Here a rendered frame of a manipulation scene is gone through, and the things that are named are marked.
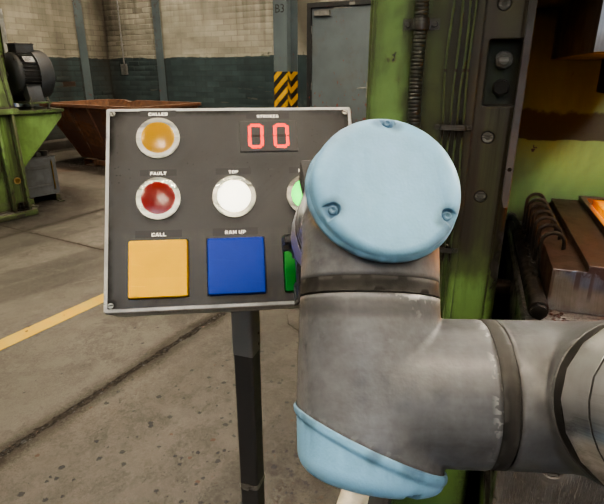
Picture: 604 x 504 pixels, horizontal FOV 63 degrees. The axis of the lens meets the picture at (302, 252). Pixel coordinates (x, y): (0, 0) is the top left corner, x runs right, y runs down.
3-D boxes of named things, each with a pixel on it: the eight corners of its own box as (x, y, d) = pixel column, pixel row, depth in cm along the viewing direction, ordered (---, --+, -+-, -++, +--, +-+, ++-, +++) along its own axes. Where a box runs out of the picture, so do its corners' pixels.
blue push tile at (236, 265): (266, 292, 64) (264, 236, 66) (207, 295, 64) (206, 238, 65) (266, 293, 66) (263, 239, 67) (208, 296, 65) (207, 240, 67)
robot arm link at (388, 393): (510, 516, 25) (499, 275, 28) (285, 506, 26) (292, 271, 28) (461, 470, 35) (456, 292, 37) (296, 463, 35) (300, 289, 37)
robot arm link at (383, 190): (307, 267, 27) (311, 94, 28) (290, 290, 39) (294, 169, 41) (476, 275, 27) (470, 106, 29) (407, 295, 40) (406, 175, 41)
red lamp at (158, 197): (168, 218, 65) (165, 185, 63) (138, 215, 66) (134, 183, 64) (181, 212, 67) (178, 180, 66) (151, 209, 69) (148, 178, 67)
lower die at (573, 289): (705, 329, 68) (723, 272, 65) (545, 308, 74) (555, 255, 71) (625, 238, 105) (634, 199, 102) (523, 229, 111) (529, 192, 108)
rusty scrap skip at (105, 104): (144, 178, 618) (136, 107, 589) (47, 165, 705) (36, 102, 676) (206, 163, 717) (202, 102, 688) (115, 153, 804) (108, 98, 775)
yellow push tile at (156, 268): (187, 296, 63) (187, 238, 65) (127, 298, 63) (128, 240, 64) (189, 297, 65) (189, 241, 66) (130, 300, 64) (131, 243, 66)
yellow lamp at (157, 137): (167, 156, 66) (164, 122, 64) (138, 154, 67) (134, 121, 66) (180, 153, 69) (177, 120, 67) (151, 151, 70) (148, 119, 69)
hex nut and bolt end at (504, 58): (509, 97, 79) (515, 49, 77) (490, 96, 80) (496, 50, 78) (508, 96, 81) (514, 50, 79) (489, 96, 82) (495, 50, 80)
